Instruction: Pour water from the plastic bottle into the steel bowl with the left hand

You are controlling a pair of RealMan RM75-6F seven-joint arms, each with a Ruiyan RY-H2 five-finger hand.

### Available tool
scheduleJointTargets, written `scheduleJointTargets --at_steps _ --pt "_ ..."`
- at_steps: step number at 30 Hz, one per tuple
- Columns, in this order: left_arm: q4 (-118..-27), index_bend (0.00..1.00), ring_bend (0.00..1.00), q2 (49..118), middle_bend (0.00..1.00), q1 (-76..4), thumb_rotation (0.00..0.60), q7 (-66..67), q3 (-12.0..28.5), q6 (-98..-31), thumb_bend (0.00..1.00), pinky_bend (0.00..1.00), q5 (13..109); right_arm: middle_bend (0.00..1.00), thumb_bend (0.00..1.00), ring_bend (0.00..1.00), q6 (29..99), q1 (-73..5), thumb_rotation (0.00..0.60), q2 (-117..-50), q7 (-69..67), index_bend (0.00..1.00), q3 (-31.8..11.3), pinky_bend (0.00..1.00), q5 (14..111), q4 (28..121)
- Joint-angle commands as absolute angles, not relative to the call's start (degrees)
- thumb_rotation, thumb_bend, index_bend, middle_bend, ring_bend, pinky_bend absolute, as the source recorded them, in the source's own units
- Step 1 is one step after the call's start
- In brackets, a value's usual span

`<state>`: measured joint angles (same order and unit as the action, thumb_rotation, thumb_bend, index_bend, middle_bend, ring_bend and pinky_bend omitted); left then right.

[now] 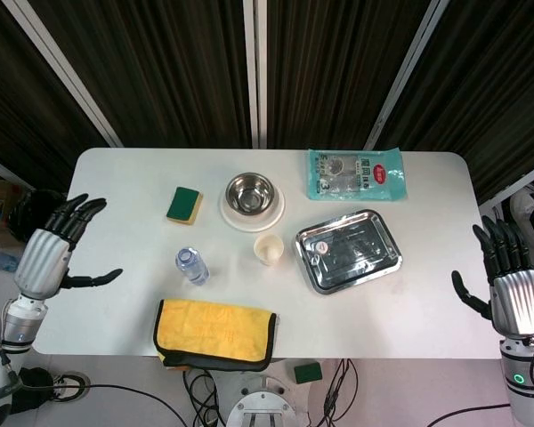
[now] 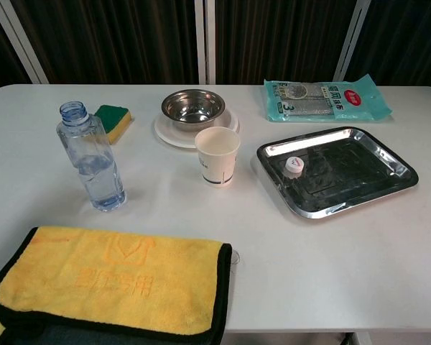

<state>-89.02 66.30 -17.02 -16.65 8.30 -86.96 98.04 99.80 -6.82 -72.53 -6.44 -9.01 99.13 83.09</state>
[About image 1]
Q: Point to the green yellow sponge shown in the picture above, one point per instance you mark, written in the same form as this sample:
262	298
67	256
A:
182	202

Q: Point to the white bottle cap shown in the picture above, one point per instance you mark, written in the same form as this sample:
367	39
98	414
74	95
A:
322	248

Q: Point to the clear plastic water bottle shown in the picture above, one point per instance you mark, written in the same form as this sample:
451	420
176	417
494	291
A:
191	267

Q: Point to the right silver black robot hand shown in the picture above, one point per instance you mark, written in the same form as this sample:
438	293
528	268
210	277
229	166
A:
516	298

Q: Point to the black pleated curtain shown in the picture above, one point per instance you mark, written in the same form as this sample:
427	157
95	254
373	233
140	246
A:
18	89
329	66
160	66
494	89

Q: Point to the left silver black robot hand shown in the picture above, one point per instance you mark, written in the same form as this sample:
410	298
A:
42	258

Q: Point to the stainless steel bowl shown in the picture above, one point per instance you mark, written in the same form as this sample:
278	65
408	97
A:
247	193

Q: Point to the white partition frame rail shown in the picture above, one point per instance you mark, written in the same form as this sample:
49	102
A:
516	182
4	168

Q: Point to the black white sneaker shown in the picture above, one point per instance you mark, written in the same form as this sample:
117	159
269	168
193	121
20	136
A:
69	383

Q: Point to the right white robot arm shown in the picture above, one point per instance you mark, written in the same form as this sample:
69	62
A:
518	396

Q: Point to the yellow black-edged microfiber towel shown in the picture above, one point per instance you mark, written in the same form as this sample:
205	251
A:
213	329

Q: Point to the white paper cup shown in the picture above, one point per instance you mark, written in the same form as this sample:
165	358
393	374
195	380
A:
268	249

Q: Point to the black bag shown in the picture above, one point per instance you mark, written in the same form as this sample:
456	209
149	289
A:
31	209

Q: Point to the small dark green sponge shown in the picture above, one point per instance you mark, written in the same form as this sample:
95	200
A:
307	373

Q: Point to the white partition post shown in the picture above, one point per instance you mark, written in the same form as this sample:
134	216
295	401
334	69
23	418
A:
254	66
62	71
405	66

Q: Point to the white round plate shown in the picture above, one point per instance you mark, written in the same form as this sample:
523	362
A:
253	222

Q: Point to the grey round robot pedestal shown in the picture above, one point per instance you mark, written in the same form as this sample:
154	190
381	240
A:
267	400

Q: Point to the teal packaged dishcloth bag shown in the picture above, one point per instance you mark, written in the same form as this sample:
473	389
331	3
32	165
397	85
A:
382	187

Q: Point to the stainless steel tray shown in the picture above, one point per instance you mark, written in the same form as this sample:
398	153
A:
351	253

